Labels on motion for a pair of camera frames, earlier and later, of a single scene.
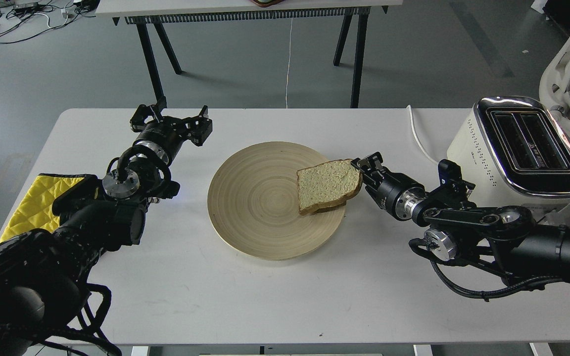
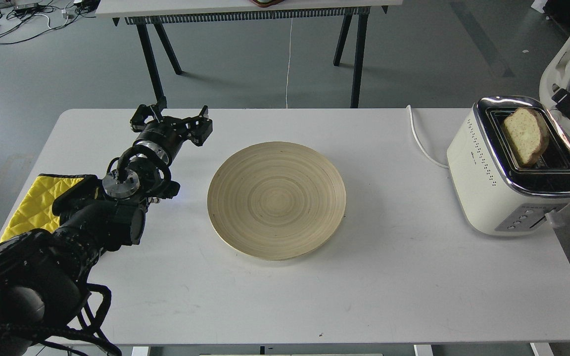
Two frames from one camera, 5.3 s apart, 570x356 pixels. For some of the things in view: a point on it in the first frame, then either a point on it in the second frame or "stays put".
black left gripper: x=168 y=134 stays put
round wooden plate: x=253 y=202 stays put
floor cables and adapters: x=5 y=21 stays put
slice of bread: x=327 y=186 -> x=528 y=133
